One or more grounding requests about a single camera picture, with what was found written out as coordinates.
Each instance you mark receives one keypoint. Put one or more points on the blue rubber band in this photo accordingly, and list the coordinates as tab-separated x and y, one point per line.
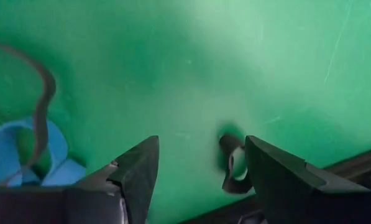
5	149

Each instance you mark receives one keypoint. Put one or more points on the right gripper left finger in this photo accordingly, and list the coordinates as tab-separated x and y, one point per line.
79	205

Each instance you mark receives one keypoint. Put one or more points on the dark blue cloth garment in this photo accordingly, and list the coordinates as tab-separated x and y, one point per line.
47	87

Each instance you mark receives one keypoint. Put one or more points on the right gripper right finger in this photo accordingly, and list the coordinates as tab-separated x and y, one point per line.
297	193

